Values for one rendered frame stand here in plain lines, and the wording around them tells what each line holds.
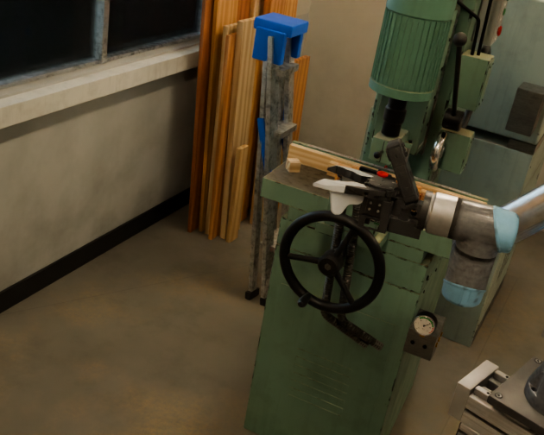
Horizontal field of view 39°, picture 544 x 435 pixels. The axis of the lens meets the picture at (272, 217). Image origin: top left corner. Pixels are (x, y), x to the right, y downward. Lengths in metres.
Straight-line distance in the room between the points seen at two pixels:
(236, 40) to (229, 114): 0.34
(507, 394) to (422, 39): 0.90
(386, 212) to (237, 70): 2.13
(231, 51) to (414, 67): 1.47
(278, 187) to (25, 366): 1.17
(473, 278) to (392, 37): 0.84
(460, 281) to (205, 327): 1.80
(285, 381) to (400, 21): 1.15
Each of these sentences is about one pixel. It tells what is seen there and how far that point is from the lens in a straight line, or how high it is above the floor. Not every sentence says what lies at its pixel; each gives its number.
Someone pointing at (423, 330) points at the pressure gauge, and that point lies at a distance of 2.12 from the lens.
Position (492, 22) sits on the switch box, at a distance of 2.34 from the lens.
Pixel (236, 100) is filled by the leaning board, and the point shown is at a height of 0.70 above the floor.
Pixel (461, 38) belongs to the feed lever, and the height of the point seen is 1.40.
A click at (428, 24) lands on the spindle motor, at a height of 1.40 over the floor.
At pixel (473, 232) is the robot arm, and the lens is 1.35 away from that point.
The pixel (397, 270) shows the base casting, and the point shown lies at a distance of 2.13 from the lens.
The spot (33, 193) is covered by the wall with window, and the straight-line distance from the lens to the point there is 2.99.
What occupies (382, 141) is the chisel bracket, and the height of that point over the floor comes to 1.07.
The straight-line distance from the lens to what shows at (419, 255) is 2.09.
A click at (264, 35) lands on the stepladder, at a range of 2.90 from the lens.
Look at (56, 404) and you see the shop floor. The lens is 2.68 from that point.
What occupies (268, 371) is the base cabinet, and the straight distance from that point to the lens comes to 2.46.
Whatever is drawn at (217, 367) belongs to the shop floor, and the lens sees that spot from 2.87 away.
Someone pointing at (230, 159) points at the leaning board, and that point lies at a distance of 3.53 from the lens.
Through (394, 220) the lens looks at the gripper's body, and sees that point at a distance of 1.37.
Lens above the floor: 1.76
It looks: 26 degrees down
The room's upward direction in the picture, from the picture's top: 10 degrees clockwise
